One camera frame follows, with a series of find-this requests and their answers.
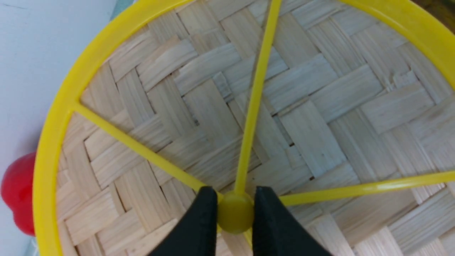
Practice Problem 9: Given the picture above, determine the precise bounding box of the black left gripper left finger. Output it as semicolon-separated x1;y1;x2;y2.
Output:
148;186;218;256

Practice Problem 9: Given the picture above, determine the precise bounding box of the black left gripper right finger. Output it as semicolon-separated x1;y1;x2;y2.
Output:
252;186;331;256

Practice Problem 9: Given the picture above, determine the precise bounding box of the yellow-rimmed woven bamboo steamer lid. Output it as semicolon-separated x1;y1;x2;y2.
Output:
33;0;454;256

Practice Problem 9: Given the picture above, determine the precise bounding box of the red bell pepper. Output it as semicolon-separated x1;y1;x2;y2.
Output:
1;152;36;237

